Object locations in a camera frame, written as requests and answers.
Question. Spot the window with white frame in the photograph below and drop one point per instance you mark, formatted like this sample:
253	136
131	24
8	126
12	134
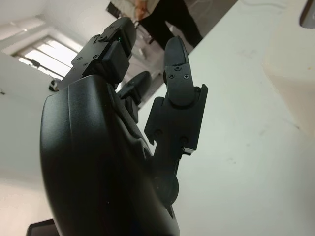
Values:
46	54

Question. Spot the person beige coat black trousers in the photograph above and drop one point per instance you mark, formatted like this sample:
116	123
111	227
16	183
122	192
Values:
172	22

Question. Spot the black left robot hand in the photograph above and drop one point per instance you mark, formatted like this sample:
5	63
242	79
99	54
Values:
98	159

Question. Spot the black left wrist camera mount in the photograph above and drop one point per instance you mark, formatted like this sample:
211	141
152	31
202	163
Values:
41	226

